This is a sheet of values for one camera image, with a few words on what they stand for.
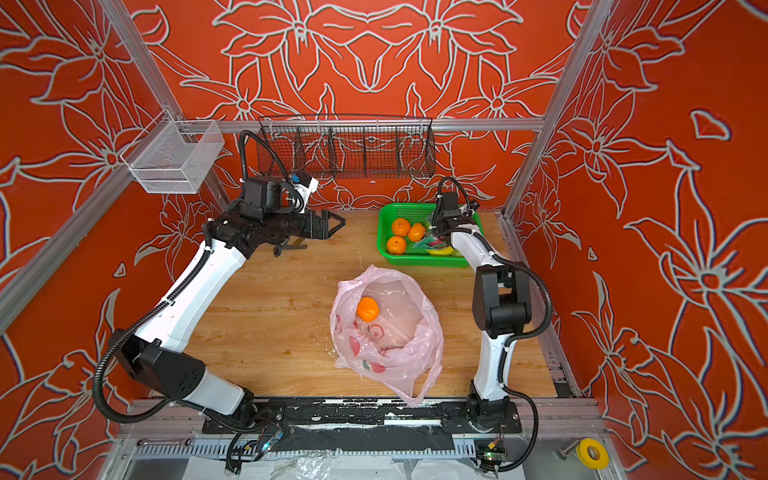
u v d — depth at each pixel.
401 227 1.07
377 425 0.73
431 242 1.00
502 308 0.52
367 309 0.87
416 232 1.06
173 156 0.92
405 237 1.06
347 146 0.98
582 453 0.68
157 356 0.39
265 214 0.55
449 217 0.75
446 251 1.04
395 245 1.03
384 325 0.88
